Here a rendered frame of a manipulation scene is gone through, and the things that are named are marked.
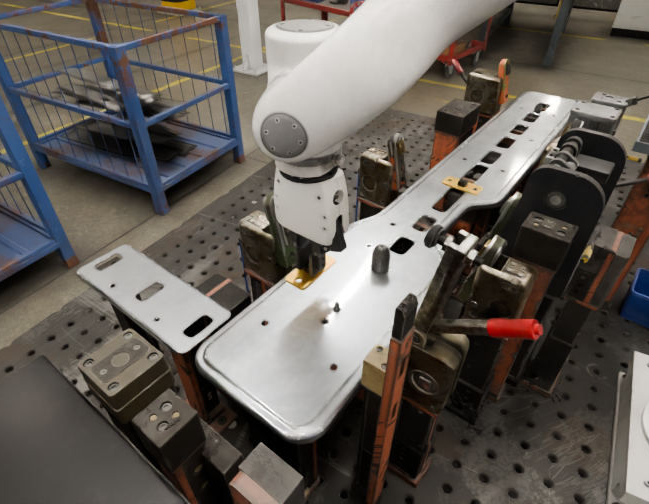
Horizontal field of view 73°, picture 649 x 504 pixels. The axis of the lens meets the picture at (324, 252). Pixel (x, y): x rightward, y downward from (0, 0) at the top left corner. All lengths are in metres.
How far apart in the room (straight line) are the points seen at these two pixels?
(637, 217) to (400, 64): 0.84
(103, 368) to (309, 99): 0.40
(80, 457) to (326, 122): 0.44
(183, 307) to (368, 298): 0.29
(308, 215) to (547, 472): 0.65
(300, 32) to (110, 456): 0.49
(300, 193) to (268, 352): 0.23
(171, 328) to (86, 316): 0.55
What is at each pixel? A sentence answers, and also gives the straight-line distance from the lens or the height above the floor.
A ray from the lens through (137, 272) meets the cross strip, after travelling 0.81.
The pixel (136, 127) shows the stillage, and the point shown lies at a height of 0.56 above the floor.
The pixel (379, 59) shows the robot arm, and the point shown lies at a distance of 0.41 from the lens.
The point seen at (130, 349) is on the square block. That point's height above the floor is 1.06.
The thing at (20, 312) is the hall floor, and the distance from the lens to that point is 2.47.
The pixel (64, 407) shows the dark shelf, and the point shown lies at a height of 1.03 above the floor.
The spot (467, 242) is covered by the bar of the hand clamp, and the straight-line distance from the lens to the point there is 0.49.
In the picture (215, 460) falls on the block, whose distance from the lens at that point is 0.57.
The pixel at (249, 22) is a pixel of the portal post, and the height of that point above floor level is 0.48.
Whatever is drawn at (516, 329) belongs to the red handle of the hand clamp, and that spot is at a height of 1.14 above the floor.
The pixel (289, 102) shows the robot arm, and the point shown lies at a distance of 0.41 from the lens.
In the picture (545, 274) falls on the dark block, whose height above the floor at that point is 1.05.
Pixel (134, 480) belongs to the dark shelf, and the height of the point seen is 1.03.
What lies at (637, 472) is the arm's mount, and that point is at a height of 0.78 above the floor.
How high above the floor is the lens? 1.50
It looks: 40 degrees down
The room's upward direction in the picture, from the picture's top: straight up
